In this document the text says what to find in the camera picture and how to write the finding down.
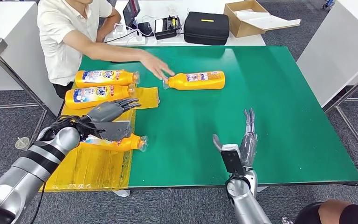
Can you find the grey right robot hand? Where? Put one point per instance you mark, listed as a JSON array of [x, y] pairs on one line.
[[248, 145]]

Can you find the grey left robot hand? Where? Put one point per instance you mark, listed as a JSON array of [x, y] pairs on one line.
[[108, 111]]

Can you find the person's right hand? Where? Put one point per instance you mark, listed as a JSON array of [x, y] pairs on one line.
[[155, 65]]

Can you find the orange detergent bottle clear cap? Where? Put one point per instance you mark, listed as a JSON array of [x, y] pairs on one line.
[[105, 80], [129, 143], [86, 100], [179, 83]]

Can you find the person's right forearm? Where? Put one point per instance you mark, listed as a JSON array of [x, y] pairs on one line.
[[105, 51]]

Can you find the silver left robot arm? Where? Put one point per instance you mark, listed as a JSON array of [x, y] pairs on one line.
[[34, 167]]

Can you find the person's left forearm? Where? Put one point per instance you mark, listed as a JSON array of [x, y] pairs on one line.
[[108, 28]]

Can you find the white power strip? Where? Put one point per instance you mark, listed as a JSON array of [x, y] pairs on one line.
[[131, 40]]

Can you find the small black device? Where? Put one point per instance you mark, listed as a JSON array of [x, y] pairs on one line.
[[145, 28]]

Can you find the black label printer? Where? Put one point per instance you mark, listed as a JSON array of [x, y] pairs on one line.
[[167, 28]]

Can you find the dark tablet computer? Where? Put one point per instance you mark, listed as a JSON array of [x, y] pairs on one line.
[[131, 12]]

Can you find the white table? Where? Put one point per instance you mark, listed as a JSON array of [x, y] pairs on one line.
[[6, 18], [341, 46], [160, 6]]

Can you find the yellow taped cardboard sheet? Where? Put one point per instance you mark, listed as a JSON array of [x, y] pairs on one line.
[[89, 170]]

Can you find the black zip carry case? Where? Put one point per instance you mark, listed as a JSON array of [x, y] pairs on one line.
[[206, 29]]

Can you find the clear plastic cup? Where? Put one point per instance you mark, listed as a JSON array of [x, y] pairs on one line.
[[22, 143]]

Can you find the person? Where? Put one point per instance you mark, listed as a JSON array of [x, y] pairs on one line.
[[61, 31]]

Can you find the brown cardboard box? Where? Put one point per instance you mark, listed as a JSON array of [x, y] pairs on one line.
[[242, 28]]

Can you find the steel table legs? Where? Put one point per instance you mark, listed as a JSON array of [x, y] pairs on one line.
[[352, 133]]

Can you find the person's leg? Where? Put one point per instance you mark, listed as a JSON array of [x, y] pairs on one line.
[[336, 215]]

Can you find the white paper sheet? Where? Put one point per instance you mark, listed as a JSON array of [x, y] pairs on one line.
[[270, 22]]

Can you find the blue wheeled cart base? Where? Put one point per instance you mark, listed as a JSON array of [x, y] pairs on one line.
[[328, 3]]

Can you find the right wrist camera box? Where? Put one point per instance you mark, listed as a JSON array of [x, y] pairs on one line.
[[232, 160]]

